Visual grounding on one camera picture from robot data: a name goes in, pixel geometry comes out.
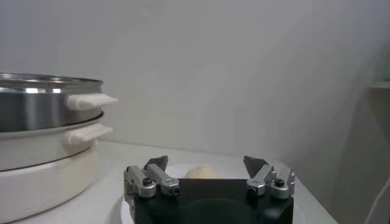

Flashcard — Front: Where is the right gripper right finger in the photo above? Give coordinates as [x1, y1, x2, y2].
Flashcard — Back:
[243, 155, 296, 200]

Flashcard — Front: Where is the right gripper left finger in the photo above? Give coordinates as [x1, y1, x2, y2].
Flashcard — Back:
[123, 155, 180, 201]

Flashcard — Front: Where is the white steamed baozi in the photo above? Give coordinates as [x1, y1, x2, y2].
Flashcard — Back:
[184, 165, 226, 180]

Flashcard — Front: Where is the white round plate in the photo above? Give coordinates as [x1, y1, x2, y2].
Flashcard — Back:
[120, 162, 252, 224]

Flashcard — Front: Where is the large white table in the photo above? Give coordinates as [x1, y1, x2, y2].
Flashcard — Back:
[12, 139, 339, 224]

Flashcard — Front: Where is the white electric cooker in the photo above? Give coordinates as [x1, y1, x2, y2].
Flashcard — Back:
[0, 111, 114, 224]

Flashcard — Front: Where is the white cable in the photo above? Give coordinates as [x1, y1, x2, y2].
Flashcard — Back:
[364, 178, 390, 224]

